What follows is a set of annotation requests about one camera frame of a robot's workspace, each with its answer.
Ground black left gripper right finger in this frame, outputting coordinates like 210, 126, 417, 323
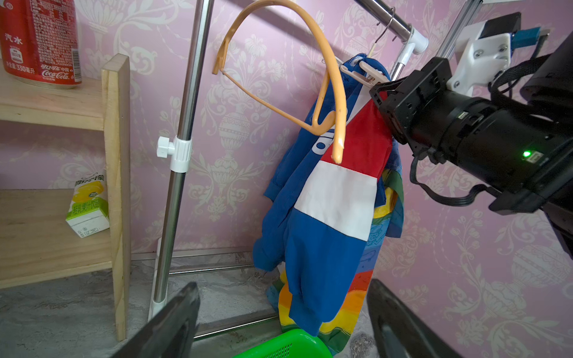
366, 278, 460, 357

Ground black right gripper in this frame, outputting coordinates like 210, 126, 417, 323
369, 57, 452, 145

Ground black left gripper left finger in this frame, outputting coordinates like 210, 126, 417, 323
112, 282, 200, 358

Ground blue red white jacket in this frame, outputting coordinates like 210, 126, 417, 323
253, 54, 404, 343

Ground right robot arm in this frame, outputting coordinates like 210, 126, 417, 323
370, 38, 572, 253

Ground white clothespin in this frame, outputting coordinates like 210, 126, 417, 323
337, 60, 388, 88

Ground green plastic basket tray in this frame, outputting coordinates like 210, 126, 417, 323
236, 329, 333, 358

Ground rainbow striped jacket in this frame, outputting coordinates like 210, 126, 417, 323
255, 150, 404, 354

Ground green white drink carton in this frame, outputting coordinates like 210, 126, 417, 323
66, 172, 110, 238

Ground wooden two-tier shelf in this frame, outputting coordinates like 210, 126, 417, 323
1, 54, 131, 340

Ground steel clothes rack white joints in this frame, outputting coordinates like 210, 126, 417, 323
131, 0, 430, 341

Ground red soda can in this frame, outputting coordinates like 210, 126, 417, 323
1, 0, 82, 89

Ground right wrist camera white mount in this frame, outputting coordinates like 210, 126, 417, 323
446, 12, 551, 97

